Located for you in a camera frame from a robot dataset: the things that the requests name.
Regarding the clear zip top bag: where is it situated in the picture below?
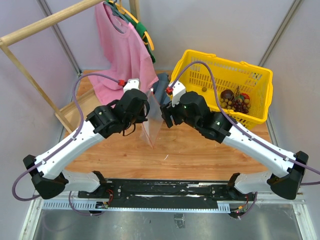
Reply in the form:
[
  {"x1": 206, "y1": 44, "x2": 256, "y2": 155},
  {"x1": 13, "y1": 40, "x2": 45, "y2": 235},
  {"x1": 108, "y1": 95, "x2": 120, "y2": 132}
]
[{"x1": 140, "y1": 89, "x2": 164, "y2": 148}]

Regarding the green grape bunch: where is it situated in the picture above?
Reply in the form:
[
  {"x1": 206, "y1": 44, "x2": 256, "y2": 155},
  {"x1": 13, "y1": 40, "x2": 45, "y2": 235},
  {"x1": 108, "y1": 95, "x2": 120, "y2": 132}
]
[{"x1": 219, "y1": 98, "x2": 235, "y2": 110}]

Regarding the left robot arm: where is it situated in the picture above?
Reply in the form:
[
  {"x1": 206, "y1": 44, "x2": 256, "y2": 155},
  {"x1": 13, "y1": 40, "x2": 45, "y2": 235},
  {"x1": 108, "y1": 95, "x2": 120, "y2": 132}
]
[{"x1": 23, "y1": 89, "x2": 150, "y2": 200}]

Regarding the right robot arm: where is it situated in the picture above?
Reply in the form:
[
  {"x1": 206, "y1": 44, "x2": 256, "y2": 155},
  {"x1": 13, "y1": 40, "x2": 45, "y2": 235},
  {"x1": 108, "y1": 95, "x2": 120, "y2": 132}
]
[{"x1": 160, "y1": 91, "x2": 309, "y2": 200}]

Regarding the blue grey cloth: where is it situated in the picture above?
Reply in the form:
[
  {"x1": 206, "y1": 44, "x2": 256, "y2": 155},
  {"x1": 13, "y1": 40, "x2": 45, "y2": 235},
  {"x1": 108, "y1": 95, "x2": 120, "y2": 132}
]
[{"x1": 152, "y1": 72, "x2": 170, "y2": 105}]

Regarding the dark purple grape bunch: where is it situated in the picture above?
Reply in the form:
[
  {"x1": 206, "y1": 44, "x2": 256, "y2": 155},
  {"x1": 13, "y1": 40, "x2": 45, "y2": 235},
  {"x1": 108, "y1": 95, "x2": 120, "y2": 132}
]
[{"x1": 231, "y1": 98, "x2": 251, "y2": 114}]

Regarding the pink t-shirt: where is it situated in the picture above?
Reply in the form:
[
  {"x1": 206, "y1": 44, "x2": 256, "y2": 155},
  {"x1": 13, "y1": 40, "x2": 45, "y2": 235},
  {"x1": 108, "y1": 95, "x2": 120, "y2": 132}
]
[{"x1": 88, "y1": 3, "x2": 158, "y2": 105}]

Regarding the red apple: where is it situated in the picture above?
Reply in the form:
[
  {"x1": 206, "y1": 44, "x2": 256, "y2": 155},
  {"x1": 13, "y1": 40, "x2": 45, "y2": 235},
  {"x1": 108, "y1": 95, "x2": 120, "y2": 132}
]
[{"x1": 240, "y1": 93, "x2": 250, "y2": 100}]

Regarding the green garment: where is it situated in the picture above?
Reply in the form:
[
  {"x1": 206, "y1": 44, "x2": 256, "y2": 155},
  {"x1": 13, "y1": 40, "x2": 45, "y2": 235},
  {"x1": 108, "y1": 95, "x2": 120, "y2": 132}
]
[{"x1": 104, "y1": 0, "x2": 156, "y2": 64}]

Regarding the yellow clothes hanger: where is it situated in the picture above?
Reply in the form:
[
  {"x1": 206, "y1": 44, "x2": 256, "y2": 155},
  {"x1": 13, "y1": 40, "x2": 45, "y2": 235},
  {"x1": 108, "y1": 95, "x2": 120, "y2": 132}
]
[{"x1": 107, "y1": 0, "x2": 155, "y2": 51}]

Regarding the grey clothes hanger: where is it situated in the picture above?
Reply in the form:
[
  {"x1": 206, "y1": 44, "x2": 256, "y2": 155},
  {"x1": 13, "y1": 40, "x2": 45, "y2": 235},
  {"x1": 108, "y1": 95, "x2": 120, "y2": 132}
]
[{"x1": 103, "y1": 0, "x2": 131, "y2": 33}]

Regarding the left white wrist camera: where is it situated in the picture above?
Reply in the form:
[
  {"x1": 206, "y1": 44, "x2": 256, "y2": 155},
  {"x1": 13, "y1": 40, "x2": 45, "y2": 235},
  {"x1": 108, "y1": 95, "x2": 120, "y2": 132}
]
[{"x1": 118, "y1": 78, "x2": 140, "y2": 93}]

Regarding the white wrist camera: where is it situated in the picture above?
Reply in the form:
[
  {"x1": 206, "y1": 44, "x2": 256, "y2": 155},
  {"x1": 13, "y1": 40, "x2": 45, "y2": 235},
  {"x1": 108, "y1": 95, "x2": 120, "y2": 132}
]
[
  {"x1": 165, "y1": 80, "x2": 186, "y2": 107},
  {"x1": 118, "y1": 78, "x2": 140, "y2": 93}
]

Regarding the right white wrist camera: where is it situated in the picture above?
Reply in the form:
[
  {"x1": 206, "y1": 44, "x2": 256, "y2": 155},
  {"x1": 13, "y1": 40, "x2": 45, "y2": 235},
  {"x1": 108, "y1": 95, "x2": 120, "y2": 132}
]
[{"x1": 165, "y1": 80, "x2": 186, "y2": 107}]

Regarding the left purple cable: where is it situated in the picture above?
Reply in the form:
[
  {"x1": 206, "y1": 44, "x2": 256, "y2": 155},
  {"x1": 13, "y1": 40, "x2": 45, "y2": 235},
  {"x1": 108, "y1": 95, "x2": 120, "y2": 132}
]
[{"x1": 11, "y1": 72, "x2": 121, "y2": 201}]

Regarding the purple cable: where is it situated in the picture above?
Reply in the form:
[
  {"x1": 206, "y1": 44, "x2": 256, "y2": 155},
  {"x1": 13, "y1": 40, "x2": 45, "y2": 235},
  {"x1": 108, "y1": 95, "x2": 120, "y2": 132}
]
[
  {"x1": 169, "y1": 60, "x2": 320, "y2": 187},
  {"x1": 11, "y1": 72, "x2": 121, "y2": 201}
]

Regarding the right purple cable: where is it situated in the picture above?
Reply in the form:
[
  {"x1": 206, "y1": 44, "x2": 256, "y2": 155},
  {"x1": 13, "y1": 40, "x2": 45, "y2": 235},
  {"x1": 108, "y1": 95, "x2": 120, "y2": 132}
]
[{"x1": 169, "y1": 60, "x2": 320, "y2": 187}]

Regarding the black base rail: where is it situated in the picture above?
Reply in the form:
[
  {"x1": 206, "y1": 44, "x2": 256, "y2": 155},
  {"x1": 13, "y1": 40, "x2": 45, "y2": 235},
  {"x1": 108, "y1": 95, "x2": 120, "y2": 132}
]
[{"x1": 77, "y1": 178, "x2": 254, "y2": 211}]

